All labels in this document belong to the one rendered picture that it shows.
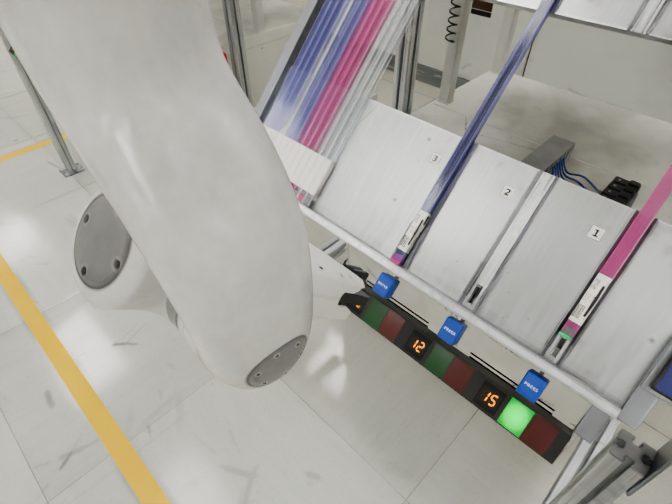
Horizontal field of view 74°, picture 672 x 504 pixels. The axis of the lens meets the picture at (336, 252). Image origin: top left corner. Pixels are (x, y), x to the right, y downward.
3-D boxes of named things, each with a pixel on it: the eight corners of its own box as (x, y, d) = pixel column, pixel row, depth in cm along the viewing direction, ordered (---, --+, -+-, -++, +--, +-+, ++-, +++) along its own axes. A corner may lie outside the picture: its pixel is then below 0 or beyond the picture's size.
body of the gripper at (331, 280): (212, 272, 44) (283, 281, 53) (280, 333, 39) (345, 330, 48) (247, 204, 43) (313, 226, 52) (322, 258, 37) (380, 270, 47)
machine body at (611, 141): (547, 470, 112) (680, 315, 69) (344, 313, 147) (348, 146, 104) (640, 321, 145) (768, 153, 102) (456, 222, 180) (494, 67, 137)
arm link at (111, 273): (309, 260, 35) (245, 197, 40) (171, 233, 24) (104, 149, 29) (253, 340, 37) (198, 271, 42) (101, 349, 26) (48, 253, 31)
